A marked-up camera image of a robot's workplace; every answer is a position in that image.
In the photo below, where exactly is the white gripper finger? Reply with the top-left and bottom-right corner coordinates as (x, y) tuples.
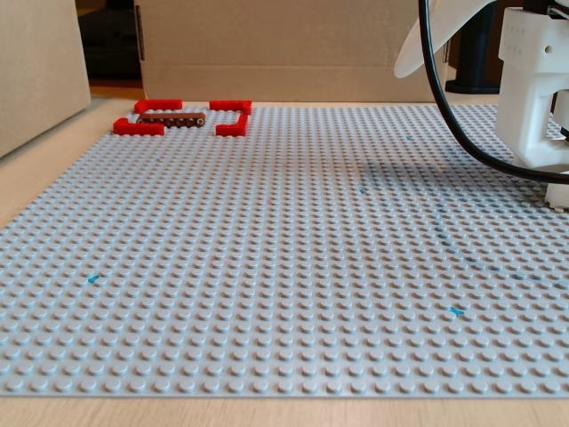
(394, 0), (496, 80)

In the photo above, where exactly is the brown lego technic beam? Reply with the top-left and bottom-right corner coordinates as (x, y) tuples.
(137, 112), (207, 131)

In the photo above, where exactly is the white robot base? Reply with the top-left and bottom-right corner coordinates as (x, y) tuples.
(545, 182), (569, 210)

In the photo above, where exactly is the red L-shaped lego beam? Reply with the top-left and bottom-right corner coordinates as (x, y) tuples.
(215, 111), (250, 138)
(133, 99), (184, 114)
(112, 117), (165, 137)
(209, 100), (253, 115)

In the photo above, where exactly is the grey lego baseplate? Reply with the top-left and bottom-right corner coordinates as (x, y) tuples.
(0, 104), (569, 399)

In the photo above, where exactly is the black stand pole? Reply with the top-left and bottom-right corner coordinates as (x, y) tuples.
(445, 3), (504, 95)

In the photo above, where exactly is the wide cardboard box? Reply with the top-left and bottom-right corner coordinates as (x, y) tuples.
(132, 0), (457, 105)

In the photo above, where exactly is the plain cardboard box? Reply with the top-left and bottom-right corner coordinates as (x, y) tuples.
(0, 0), (93, 159)

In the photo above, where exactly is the black camera cable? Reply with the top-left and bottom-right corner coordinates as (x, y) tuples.
(416, 0), (569, 185)

